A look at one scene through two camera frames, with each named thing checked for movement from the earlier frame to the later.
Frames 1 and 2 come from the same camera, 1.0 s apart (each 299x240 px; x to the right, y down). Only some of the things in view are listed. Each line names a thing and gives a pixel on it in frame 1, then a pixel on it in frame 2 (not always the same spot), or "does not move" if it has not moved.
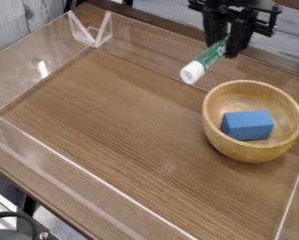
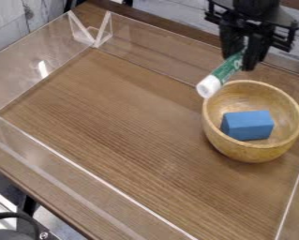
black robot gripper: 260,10 to 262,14
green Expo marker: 191,72 to 208,84
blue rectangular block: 248,126 does not move
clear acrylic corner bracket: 88,34 does not move
